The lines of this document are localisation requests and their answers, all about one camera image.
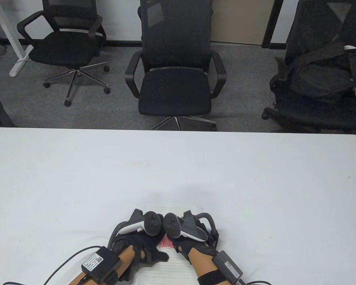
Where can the white desk leg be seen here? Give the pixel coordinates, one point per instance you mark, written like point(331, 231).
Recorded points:
point(17, 50)

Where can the black chair with chrome base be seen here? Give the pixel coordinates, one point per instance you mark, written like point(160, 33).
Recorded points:
point(63, 49)

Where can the person's right hand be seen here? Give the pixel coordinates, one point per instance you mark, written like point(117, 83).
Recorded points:
point(195, 248)

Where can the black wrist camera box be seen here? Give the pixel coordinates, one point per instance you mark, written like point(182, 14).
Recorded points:
point(101, 264)
point(227, 265)

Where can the person's right forearm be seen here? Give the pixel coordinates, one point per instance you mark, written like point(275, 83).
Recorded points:
point(204, 264)

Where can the beige door panel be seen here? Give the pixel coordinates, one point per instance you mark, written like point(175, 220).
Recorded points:
point(240, 20)

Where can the person's left hand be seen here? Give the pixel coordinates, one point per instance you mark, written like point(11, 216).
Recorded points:
point(145, 245)

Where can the black chair holding bag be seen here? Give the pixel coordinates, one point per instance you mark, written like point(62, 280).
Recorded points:
point(314, 112)

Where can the black high-back mesh chair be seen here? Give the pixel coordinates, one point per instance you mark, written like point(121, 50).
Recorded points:
point(175, 89)

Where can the black bag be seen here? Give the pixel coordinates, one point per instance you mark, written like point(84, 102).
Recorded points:
point(320, 77)

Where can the grey white handheld controller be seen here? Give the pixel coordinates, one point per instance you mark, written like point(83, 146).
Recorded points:
point(171, 226)
point(152, 222)

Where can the white lined paper sheet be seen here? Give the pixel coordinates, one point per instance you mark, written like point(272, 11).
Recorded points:
point(172, 267)

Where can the black door frame post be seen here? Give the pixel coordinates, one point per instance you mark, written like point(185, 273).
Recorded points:
point(271, 23)

